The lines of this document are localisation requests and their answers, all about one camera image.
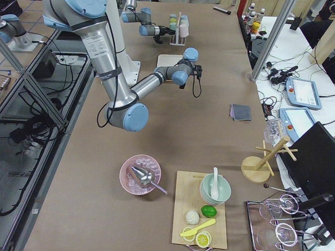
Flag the pink cup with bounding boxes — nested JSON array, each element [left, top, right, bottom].
[[179, 24, 189, 38]]

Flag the blue teach pendant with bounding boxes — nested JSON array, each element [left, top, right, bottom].
[[278, 107, 316, 142], [286, 76, 322, 110]]

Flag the cream white cup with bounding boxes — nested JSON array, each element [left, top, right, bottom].
[[180, 19, 189, 27]]

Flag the green lime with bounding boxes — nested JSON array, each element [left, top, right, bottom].
[[200, 205, 218, 218]]

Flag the black tray with glasses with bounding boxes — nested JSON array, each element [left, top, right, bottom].
[[244, 184, 335, 251]]

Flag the yellow plastic knife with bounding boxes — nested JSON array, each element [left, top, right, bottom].
[[180, 219, 216, 237]]

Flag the crinkled clear plastic cup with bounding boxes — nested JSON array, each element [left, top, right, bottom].
[[264, 119, 284, 146]]

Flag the cream rabbit tray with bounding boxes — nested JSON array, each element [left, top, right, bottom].
[[157, 54, 183, 67]]

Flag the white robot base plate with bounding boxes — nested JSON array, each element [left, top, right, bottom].
[[123, 54, 141, 86]]

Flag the folded grey cloth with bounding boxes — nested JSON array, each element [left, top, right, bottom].
[[229, 104, 251, 121]]

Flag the stacked green bowls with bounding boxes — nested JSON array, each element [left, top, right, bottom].
[[199, 173, 232, 206]]

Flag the blue teach pendant far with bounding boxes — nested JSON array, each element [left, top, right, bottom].
[[286, 76, 322, 110]]

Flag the wooden cutting board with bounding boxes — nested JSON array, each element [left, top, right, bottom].
[[172, 171, 228, 249]]

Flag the lemon half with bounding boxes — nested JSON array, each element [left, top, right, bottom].
[[195, 231, 212, 248]]

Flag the metal tube with black cap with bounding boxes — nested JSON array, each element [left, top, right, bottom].
[[213, 6, 231, 15]]

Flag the white wire cup rack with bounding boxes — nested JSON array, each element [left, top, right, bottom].
[[169, 12, 189, 46]]

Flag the light blue cup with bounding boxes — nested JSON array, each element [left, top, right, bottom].
[[181, 15, 188, 22]]

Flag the blue teach pendant near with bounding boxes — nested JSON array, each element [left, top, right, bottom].
[[278, 107, 316, 142]]

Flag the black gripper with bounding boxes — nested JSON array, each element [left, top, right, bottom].
[[193, 65, 203, 80], [153, 26, 176, 44]]

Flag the wooden mug tree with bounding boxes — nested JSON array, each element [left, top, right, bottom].
[[241, 123, 298, 183]]

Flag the lemon slice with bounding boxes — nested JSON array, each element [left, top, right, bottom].
[[182, 226, 196, 242]]

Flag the white ceramic spoon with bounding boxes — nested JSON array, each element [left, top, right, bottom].
[[210, 167, 219, 200]]

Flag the pink bowl with ice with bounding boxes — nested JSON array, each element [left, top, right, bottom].
[[119, 154, 161, 195]]

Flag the green cup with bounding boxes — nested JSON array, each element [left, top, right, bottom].
[[169, 22, 177, 31]]

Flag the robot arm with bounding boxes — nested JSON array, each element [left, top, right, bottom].
[[121, 1, 175, 44], [42, 1, 202, 132]]

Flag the metal ice scoop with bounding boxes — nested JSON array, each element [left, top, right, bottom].
[[128, 165, 168, 195]]

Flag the white steamed bun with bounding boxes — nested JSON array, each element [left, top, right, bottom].
[[185, 210, 200, 225]]

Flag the black monitor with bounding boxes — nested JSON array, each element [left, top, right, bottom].
[[279, 122, 334, 197]]

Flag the aluminium frame post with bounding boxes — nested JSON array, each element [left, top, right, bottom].
[[251, 0, 295, 82]]

